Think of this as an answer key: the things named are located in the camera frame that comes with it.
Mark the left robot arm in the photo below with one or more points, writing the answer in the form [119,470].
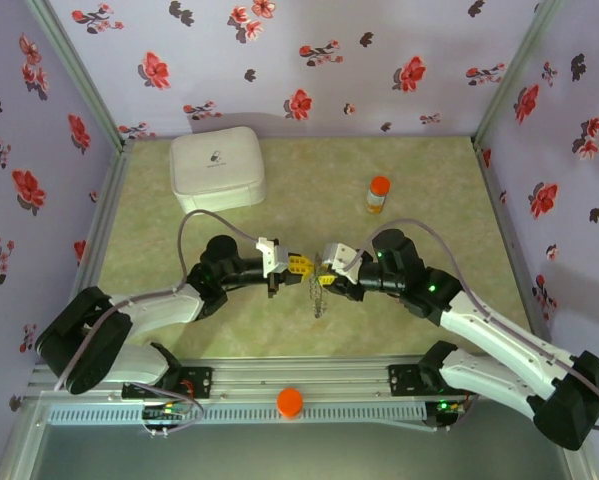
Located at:
[154,310]

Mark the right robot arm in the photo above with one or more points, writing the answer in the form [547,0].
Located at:
[499,330]

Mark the orange-capped pill bottle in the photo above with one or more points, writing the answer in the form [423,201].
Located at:
[377,197]

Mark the white zip storage case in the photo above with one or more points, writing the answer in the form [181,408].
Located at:
[214,165]

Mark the orange emergency stop button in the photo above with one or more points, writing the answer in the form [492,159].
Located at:
[290,401]

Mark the grey metal panel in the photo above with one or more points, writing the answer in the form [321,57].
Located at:
[299,455]

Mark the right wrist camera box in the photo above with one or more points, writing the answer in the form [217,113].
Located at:
[339,255]

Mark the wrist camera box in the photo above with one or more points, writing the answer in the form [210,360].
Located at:
[339,255]
[271,255]

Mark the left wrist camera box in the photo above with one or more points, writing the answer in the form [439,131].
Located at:
[271,255]

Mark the long aluminium mounting rail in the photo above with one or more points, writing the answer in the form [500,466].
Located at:
[299,375]

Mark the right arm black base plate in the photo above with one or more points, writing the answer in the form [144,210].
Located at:
[404,380]

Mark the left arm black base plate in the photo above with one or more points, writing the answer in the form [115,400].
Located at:
[199,382]

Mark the aluminium side rail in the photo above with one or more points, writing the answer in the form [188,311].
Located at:
[491,195]
[111,190]

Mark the aluminium corner post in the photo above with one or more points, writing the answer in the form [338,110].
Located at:
[519,65]
[74,65]

